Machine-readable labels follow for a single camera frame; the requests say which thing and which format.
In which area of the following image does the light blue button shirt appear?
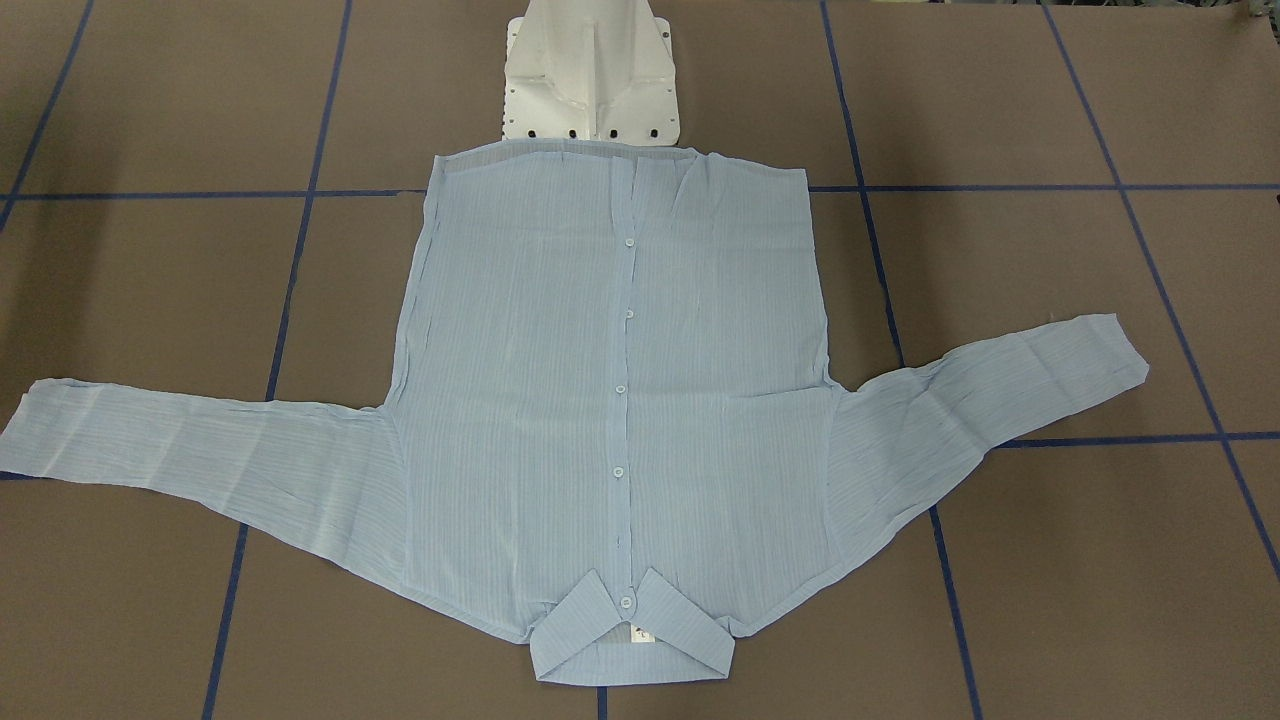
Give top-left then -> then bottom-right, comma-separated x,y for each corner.
3,140 -> 1149,685

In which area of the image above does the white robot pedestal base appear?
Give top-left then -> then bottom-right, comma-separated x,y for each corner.
500,1 -> 681,147

